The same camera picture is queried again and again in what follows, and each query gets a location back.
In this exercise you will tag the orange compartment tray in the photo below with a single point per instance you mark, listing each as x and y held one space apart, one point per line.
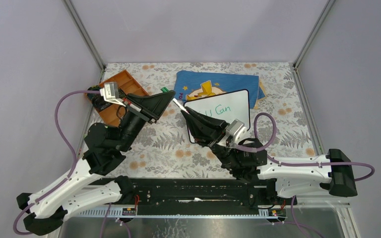
126 85

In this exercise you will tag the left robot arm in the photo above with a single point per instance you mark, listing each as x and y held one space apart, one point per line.
46 210

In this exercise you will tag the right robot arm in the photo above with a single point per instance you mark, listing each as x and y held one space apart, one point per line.
248 161

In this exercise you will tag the floral table cloth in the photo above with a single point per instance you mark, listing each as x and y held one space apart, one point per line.
163 149

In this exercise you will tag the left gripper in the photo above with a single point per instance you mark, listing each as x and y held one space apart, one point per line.
150 108

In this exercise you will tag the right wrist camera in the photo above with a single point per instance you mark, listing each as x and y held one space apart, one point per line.
234 132

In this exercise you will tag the dark rolled fabric left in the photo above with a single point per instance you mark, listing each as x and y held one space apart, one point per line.
98 102

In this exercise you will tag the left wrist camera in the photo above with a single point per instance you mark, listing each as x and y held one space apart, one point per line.
110 93

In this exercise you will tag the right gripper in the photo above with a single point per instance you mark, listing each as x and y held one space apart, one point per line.
203 134

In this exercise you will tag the blue cartoon cloth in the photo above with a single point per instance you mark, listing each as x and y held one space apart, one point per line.
191 85

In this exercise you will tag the green whiteboard marker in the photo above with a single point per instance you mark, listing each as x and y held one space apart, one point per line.
180 106

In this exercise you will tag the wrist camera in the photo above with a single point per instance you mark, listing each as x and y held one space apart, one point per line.
110 93
234 132

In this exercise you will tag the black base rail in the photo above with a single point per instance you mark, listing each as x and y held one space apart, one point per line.
204 198

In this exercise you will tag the small whiteboard black frame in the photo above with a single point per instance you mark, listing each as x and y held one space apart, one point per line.
229 107

